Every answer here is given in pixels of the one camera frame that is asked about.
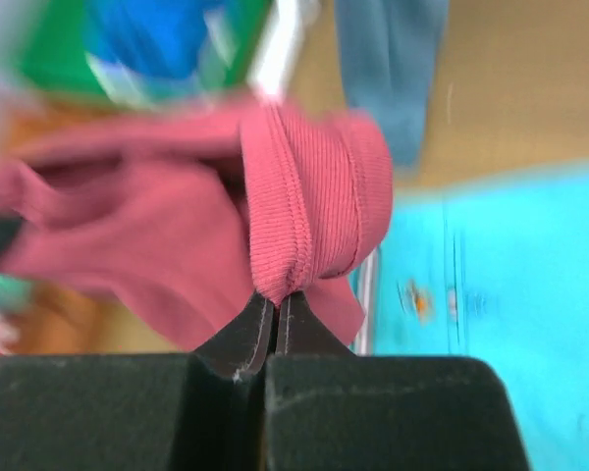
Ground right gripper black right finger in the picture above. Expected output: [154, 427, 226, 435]
[273, 292, 353, 356]

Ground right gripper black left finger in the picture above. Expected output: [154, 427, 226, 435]
[194, 292, 275, 381]

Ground maroon tank top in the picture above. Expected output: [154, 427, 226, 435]
[0, 100, 393, 349]

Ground grey-blue tank top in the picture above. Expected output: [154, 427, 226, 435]
[334, 0, 449, 167]

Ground mint green cloth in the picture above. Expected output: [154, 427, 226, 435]
[0, 275, 32, 317]

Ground green plastic tray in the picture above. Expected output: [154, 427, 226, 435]
[12, 1, 271, 107]

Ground turquoise folded shorts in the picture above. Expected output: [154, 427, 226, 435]
[351, 159, 589, 470]

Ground blue shirt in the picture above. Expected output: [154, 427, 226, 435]
[82, 0, 256, 82]

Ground left rack foot white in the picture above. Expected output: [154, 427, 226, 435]
[246, 0, 320, 100]

